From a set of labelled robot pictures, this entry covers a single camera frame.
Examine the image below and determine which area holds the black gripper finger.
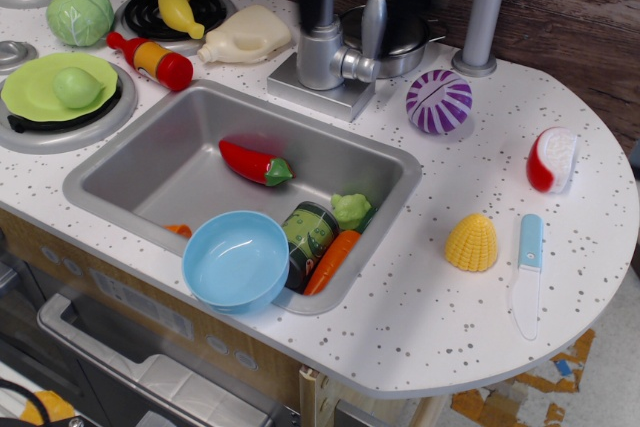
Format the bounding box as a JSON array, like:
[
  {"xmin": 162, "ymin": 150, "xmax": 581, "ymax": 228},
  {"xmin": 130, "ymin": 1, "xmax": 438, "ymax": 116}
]
[{"xmin": 298, "ymin": 0, "xmax": 333, "ymax": 34}]

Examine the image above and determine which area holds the yellow toy corn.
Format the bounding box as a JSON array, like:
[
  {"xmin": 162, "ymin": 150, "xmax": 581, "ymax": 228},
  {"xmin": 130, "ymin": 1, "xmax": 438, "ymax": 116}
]
[{"xmin": 444, "ymin": 213, "xmax": 498, "ymax": 272}]

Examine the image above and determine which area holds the light blue plastic bowl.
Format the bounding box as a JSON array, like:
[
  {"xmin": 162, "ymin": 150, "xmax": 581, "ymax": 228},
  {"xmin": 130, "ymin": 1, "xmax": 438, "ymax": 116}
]
[{"xmin": 182, "ymin": 211, "xmax": 289, "ymax": 315}]

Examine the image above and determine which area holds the silver toy cooking pot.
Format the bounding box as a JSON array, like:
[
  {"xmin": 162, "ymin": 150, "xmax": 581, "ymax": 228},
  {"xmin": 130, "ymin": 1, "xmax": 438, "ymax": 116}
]
[{"xmin": 340, "ymin": 6, "xmax": 449, "ymax": 79}]

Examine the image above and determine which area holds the cream toy milk jug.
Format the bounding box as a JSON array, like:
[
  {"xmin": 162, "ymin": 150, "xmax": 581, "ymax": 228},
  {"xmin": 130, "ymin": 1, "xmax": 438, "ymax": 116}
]
[{"xmin": 197, "ymin": 5, "xmax": 292, "ymax": 63}]

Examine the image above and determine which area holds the grey vertical support pole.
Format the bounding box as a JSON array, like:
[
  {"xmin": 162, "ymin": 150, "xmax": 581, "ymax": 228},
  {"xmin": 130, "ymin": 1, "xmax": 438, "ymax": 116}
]
[{"xmin": 452, "ymin": 0, "xmax": 502, "ymax": 78}]

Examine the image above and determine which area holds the silver toy faucet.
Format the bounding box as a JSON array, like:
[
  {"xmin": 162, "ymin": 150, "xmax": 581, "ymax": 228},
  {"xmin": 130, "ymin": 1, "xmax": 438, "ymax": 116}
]
[{"xmin": 267, "ymin": 0, "xmax": 387, "ymax": 122}]

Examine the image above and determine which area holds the purple white toy onion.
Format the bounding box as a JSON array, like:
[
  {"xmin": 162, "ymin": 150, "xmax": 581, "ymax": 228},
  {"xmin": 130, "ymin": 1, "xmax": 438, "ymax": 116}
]
[{"xmin": 405, "ymin": 69, "xmax": 473, "ymax": 135}]

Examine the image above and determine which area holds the yellow toy banana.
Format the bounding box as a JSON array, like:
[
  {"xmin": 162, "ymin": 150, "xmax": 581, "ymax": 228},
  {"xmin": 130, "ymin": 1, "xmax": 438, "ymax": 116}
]
[{"xmin": 158, "ymin": 0, "xmax": 205, "ymax": 40}]

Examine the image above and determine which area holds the red toy ketchup bottle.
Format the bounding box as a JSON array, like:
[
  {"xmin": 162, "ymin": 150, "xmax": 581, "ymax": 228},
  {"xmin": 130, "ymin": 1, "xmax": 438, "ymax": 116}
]
[{"xmin": 106, "ymin": 32, "xmax": 194, "ymax": 91}]

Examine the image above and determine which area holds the back right stove burner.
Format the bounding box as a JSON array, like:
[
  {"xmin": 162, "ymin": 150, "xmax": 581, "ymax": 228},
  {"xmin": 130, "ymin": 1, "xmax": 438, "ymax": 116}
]
[{"xmin": 115, "ymin": 0, "xmax": 237, "ymax": 57}]

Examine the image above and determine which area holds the red toy chili pepper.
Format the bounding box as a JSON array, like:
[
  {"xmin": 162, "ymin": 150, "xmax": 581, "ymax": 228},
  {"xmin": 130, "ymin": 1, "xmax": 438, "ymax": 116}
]
[{"xmin": 218, "ymin": 140, "xmax": 295, "ymax": 187}]

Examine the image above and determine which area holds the silver toy sink basin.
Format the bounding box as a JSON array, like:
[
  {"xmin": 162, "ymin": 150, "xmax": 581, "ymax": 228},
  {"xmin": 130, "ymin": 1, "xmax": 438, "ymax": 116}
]
[{"xmin": 63, "ymin": 80, "xmax": 422, "ymax": 315}]

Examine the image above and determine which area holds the light green toy broccoli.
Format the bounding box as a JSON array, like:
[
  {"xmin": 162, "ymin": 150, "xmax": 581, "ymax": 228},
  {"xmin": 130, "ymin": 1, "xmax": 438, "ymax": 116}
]
[{"xmin": 330, "ymin": 193, "xmax": 372, "ymax": 230}]

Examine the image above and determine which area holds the red white toy cheese wedge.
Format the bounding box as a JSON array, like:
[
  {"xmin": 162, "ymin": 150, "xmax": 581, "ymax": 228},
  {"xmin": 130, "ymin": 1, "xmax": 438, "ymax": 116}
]
[{"xmin": 526, "ymin": 127, "xmax": 577, "ymax": 193}]

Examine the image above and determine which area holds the green toy cabbage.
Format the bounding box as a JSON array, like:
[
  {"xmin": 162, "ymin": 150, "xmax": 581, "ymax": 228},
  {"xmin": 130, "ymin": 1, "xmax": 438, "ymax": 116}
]
[{"xmin": 46, "ymin": 0, "xmax": 115, "ymax": 47}]

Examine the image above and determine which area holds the green toy food can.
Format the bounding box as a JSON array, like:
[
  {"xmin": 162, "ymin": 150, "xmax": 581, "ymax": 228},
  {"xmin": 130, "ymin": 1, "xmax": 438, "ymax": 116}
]
[{"xmin": 282, "ymin": 201, "xmax": 340, "ymax": 293}]

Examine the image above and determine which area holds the orange toy carrot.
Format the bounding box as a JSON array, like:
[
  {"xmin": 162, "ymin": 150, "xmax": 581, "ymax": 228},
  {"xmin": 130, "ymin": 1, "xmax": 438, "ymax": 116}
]
[{"xmin": 303, "ymin": 230, "xmax": 361, "ymax": 296}]

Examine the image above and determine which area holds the pale green toy fruit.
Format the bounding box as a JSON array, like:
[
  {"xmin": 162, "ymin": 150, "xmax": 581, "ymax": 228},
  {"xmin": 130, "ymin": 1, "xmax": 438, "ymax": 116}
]
[{"xmin": 52, "ymin": 67, "xmax": 106, "ymax": 109}]

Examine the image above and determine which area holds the front left stove burner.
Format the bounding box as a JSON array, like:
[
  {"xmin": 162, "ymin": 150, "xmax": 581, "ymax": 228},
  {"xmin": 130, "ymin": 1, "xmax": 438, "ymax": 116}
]
[{"xmin": 1, "ymin": 63, "xmax": 138, "ymax": 155}]

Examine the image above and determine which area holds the small orange toy piece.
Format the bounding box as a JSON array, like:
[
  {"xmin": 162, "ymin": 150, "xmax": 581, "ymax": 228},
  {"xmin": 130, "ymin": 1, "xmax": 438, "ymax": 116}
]
[{"xmin": 164, "ymin": 224, "xmax": 192, "ymax": 239}]

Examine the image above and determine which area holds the light green plastic plate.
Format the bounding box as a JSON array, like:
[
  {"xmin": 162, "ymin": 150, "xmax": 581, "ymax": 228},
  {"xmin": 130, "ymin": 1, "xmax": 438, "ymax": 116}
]
[{"xmin": 1, "ymin": 53, "xmax": 118, "ymax": 122}]

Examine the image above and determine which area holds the grey stove knob left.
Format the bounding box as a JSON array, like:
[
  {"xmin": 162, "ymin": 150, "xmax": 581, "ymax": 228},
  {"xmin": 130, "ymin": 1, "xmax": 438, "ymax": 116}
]
[{"xmin": 0, "ymin": 40, "xmax": 38, "ymax": 75}]

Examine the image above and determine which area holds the yellow object bottom left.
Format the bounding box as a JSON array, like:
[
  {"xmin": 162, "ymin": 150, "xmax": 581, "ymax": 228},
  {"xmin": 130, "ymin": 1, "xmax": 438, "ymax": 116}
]
[{"xmin": 19, "ymin": 391, "xmax": 76, "ymax": 426}]

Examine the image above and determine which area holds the toy knife blue handle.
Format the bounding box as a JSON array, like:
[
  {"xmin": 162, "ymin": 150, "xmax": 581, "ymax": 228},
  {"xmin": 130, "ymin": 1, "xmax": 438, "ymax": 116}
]
[{"xmin": 512, "ymin": 214, "xmax": 544, "ymax": 341}]

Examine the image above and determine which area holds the black cable bottom left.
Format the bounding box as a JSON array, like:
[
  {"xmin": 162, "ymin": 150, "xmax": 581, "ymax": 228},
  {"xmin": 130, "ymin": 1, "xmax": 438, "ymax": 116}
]
[{"xmin": 0, "ymin": 378, "xmax": 52, "ymax": 427}]

